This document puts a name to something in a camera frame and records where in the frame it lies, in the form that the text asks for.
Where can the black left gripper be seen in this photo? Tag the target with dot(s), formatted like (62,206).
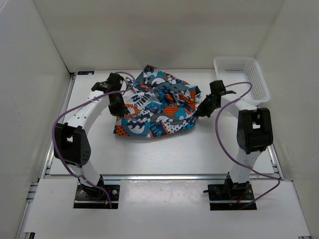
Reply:
(119,111)

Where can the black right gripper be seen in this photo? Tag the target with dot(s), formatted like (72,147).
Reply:
(201,110)

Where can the colourful patterned shorts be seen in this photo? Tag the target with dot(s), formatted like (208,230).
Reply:
(161,104)

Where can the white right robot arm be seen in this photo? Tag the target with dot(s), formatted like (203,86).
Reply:
(254,134)

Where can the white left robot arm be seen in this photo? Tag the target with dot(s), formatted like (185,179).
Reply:
(69,133)

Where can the small blue label sticker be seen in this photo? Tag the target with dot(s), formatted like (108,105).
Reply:
(85,72)

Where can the white plastic mesh basket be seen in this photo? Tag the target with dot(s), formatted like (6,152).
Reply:
(239,73)

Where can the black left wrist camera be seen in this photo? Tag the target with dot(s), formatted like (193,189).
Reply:
(115,80)

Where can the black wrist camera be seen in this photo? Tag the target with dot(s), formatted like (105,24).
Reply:
(217,87)
(115,80)

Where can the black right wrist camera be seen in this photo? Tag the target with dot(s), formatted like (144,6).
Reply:
(217,87)

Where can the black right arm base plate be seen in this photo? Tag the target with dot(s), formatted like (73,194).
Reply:
(234,200)

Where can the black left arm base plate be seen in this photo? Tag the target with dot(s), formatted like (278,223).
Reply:
(92,198)

